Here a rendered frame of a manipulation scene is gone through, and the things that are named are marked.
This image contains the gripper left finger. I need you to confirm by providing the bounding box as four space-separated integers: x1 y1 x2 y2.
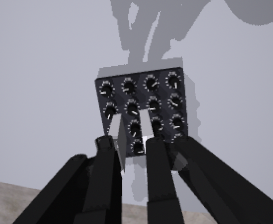
12 114 127 224

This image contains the black knob box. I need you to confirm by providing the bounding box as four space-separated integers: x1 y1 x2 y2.
94 67 188 158

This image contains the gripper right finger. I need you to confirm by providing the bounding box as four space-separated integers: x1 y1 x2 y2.
139 109 273 224

